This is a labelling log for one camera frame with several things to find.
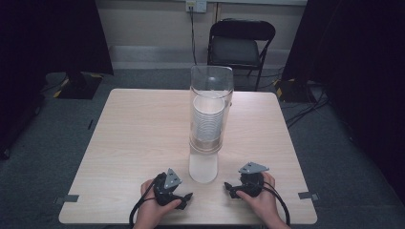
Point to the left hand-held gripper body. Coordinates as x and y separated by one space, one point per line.
163 191

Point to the person's left hand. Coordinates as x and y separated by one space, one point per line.
153 210

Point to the grey tape strip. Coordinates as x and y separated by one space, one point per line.
308 195
67 199

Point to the black curtain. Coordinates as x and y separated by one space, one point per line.
356 63

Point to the black marker pen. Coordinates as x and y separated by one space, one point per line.
90 124

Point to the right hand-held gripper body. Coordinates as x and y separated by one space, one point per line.
253 181

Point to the stack of white paper cups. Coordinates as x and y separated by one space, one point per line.
208 117

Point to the white paper cup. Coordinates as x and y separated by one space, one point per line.
203 167

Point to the black folding chair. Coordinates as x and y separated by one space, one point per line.
237 47

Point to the person's right hand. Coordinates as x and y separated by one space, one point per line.
264 203

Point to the clear plastic cup dispenser tube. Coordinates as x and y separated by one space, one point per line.
211 82

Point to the white wall socket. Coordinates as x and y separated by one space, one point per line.
196 5

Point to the black stand base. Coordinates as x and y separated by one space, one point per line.
79 86
291 90

